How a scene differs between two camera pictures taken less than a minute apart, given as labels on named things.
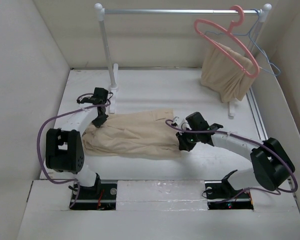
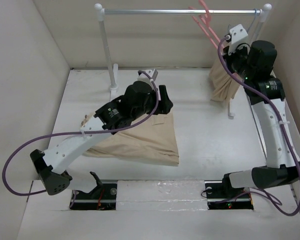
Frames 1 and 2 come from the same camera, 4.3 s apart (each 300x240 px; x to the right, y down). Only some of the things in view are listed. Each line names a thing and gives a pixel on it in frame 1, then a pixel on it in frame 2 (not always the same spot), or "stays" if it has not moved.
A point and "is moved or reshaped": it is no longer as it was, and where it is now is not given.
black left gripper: (97, 123) → (164, 103)
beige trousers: (142, 134) is moved or reshaped
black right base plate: (220, 195) stays
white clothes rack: (112, 67) stays
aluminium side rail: (257, 117) stays
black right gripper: (183, 144) → (240, 48)
